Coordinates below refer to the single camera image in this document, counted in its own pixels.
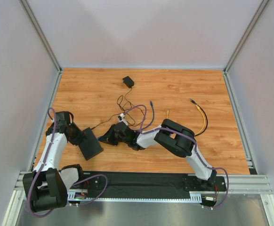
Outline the aluminium frame post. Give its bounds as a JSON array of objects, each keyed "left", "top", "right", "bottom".
[
  {"left": 223, "top": 0, "right": 271, "bottom": 74},
  {"left": 19, "top": 0, "right": 62, "bottom": 73}
]

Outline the black power adapter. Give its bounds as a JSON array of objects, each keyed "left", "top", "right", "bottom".
[{"left": 122, "top": 76, "right": 135, "bottom": 89}]

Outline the thin black adapter cord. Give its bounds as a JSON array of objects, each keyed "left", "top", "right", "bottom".
[{"left": 91, "top": 87, "right": 146, "bottom": 130}]

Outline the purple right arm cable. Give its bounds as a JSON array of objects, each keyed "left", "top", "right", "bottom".
[{"left": 120, "top": 104, "right": 230, "bottom": 210}]

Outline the front aluminium frame rail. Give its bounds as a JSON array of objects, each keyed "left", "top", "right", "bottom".
[{"left": 14, "top": 174, "right": 273, "bottom": 195}]

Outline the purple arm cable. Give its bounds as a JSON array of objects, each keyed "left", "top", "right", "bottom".
[
  {"left": 26, "top": 107, "right": 109, "bottom": 218},
  {"left": 120, "top": 104, "right": 230, "bottom": 210}
]

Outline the right aluminium frame post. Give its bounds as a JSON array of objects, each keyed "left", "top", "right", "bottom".
[{"left": 223, "top": 0, "right": 271, "bottom": 74}]

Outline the yellow ethernet cable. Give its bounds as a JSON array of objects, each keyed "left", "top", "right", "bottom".
[{"left": 166, "top": 105, "right": 208, "bottom": 136}]

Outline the left aluminium frame post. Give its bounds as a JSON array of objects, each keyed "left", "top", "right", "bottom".
[{"left": 19, "top": 0, "right": 62, "bottom": 73}]

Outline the blue ethernet cable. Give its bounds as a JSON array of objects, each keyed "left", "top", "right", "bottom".
[{"left": 97, "top": 100, "right": 156, "bottom": 140}]

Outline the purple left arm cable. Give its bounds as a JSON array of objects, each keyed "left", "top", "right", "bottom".
[{"left": 26, "top": 107, "right": 109, "bottom": 218}]

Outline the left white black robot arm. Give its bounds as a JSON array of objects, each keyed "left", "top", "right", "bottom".
[{"left": 22, "top": 108, "right": 81, "bottom": 218}]

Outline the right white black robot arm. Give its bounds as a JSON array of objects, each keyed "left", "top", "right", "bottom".
[{"left": 99, "top": 119, "right": 217, "bottom": 187}]

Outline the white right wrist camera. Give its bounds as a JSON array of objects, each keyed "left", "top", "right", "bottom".
[{"left": 118, "top": 113, "right": 129, "bottom": 126}]

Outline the black network switch box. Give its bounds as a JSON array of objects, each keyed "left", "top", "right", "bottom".
[{"left": 79, "top": 128, "right": 104, "bottom": 161}]

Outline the grey slotted cable duct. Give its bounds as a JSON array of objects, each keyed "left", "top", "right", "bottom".
[{"left": 68, "top": 191, "right": 202, "bottom": 203}]

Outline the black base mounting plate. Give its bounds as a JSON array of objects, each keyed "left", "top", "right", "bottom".
[{"left": 72, "top": 171, "right": 226, "bottom": 199}]

